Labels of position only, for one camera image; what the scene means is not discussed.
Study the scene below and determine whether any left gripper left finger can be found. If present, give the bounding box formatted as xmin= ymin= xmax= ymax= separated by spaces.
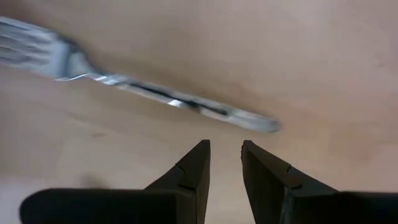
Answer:
xmin=19 ymin=139 xmax=211 ymax=224

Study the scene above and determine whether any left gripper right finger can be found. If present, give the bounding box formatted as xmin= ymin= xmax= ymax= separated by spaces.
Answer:
xmin=241 ymin=139 xmax=398 ymax=224

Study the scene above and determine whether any silver fork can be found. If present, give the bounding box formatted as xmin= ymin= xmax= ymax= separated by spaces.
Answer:
xmin=0 ymin=15 xmax=282 ymax=134

